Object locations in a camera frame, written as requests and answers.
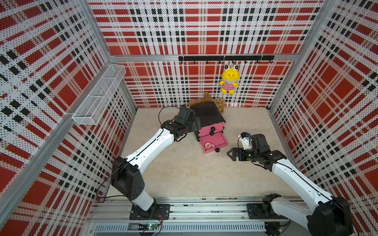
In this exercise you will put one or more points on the yellow frog plush toy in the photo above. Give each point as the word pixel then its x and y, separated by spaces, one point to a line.
pixel 229 78

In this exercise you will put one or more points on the black hook rail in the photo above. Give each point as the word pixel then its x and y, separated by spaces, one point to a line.
pixel 256 58

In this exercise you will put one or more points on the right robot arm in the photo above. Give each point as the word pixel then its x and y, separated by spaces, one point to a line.
pixel 323 214

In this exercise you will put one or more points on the white wire mesh basket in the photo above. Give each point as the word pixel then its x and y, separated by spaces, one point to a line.
pixel 94 105

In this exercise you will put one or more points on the brown teddy bear plush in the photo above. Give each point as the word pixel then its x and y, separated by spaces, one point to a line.
pixel 219 102

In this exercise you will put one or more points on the green circuit board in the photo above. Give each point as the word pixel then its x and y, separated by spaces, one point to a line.
pixel 147 227

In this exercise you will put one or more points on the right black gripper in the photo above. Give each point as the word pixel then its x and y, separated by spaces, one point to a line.
pixel 234 154

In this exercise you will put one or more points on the black drawer cabinet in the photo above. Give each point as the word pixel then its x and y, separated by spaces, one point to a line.
pixel 208 114

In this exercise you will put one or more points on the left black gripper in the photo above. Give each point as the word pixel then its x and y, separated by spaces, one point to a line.
pixel 195 124

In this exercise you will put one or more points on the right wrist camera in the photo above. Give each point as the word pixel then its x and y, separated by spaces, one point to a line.
pixel 245 139

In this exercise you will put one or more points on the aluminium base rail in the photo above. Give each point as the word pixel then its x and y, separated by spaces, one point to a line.
pixel 187 216

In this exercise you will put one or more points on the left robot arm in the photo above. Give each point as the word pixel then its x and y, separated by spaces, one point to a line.
pixel 126 176

